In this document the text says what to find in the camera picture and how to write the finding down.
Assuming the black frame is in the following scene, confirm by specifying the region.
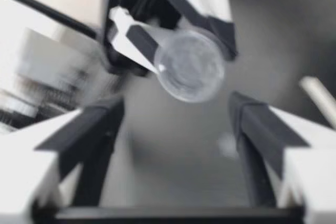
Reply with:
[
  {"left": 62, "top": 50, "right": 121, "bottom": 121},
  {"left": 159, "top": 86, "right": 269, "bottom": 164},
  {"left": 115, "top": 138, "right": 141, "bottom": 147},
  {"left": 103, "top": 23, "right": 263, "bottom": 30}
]
[{"left": 0, "top": 0, "right": 98, "bottom": 39}]

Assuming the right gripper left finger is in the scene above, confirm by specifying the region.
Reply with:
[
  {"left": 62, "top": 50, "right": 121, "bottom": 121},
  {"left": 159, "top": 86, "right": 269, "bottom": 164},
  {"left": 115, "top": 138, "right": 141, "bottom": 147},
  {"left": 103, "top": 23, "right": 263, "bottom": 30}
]
[{"left": 0, "top": 94, "right": 125, "bottom": 224}]

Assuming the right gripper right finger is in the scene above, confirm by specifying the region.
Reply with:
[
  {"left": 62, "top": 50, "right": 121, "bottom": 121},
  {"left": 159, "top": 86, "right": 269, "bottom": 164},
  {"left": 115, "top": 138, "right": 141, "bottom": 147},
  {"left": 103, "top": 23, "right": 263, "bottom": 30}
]
[{"left": 227, "top": 91, "right": 336, "bottom": 224}]

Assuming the small clear plastic cup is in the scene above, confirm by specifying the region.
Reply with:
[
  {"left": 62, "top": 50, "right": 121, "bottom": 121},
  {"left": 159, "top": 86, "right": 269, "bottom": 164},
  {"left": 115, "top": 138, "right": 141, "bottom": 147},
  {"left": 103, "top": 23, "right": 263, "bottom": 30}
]
[{"left": 153, "top": 30, "right": 226, "bottom": 103}]

